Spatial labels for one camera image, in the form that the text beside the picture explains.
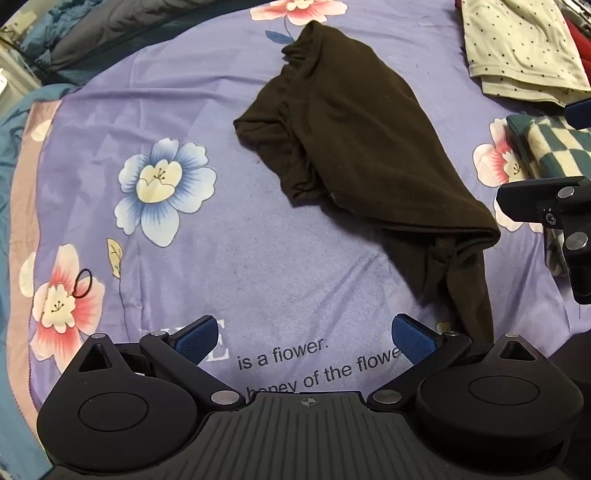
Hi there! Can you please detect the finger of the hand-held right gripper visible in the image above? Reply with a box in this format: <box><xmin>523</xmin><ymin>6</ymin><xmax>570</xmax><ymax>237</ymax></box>
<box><xmin>564</xmin><ymin>98</ymin><xmax>591</xmax><ymax>130</ymax></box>
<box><xmin>498</xmin><ymin>176</ymin><xmax>591</xmax><ymax>304</ymax></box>

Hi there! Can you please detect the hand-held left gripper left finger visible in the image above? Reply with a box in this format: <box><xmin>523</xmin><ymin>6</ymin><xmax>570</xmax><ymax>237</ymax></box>
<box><xmin>76</xmin><ymin>316</ymin><xmax>245</xmax><ymax>411</ymax></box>

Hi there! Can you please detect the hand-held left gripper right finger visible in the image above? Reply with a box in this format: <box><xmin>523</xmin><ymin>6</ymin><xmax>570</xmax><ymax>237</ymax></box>
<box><xmin>367</xmin><ymin>314</ymin><xmax>549</xmax><ymax>411</ymax></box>

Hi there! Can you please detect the dark brown sweater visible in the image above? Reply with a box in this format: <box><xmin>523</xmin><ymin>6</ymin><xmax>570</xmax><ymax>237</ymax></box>
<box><xmin>233</xmin><ymin>21</ymin><xmax>502</xmax><ymax>344</ymax></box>

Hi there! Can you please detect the green cream checkered garment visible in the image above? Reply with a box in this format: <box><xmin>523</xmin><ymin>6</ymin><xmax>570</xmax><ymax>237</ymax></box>
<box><xmin>505</xmin><ymin>113</ymin><xmax>591</xmax><ymax>278</ymax></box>

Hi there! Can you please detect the cream polka dot garment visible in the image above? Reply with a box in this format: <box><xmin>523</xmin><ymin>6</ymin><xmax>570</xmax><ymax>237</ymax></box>
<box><xmin>462</xmin><ymin>0</ymin><xmax>591</xmax><ymax>104</ymax></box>

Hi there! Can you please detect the purple floral bedsheet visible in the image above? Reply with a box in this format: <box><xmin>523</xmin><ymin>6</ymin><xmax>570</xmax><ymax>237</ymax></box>
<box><xmin>9</xmin><ymin>0</ymin><xmax>591</xmax><ymax>407</ymax></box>

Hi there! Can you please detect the black hair tie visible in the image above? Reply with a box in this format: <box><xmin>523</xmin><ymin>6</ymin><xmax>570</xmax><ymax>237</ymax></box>
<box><xmin>73</xmin><ymin>270</ymin><xmax>95</xmax><ymax>299</ymax></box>

